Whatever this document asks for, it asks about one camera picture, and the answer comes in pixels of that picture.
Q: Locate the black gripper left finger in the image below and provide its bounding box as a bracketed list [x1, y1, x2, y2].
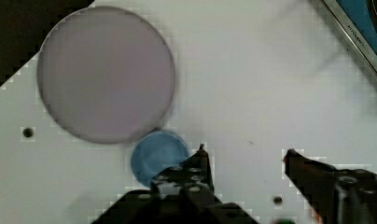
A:
[151, 144, 215, 195]

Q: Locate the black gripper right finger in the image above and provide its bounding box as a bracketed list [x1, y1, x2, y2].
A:
[283, 149, 377, 224]

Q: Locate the blue bowl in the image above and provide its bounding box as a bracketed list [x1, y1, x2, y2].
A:
[131, 130, 189, 188]

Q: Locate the round lilac plate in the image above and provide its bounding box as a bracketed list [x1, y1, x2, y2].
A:
[36, 6, 176, 144]

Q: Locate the black toaster oven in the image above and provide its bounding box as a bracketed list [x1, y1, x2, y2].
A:
[317, 0, 377, 76]

